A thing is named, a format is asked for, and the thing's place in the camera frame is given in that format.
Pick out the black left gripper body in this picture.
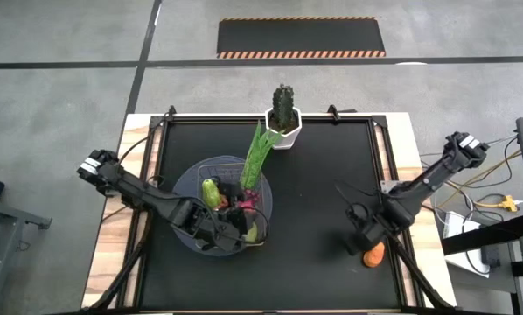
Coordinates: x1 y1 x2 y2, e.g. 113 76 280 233
224 205 256 235

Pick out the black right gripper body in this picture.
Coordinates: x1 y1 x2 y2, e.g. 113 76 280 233
356 202 396 244

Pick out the oval orange fruit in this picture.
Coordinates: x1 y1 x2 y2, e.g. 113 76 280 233
362 241 387 269

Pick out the red grape bunch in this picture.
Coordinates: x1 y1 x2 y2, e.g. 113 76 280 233
237 190 261 212

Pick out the light green chayote squash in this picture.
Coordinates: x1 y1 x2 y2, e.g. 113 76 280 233
201 178 222 209

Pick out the green leafy vegetable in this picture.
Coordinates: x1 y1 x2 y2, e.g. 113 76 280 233
239 121 284 192

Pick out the white box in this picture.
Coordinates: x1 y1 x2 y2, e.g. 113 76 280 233
443 210 492 279

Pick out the white hexagonal plant pot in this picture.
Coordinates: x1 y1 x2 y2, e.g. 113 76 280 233
264 107 303 151

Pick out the dark green cactus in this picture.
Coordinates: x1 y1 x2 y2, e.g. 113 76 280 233
272 83 296 132

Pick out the black hazard-striped floor mat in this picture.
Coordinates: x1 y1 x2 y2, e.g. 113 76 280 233
216 16 387 60

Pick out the grey metal desk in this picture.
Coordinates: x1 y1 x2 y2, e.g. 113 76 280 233
0 195 52 307

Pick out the wire mesh basket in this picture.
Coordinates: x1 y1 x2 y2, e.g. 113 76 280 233
192 162 267 250

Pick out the yellow extension cord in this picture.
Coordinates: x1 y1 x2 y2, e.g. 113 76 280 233
444 148 523 214

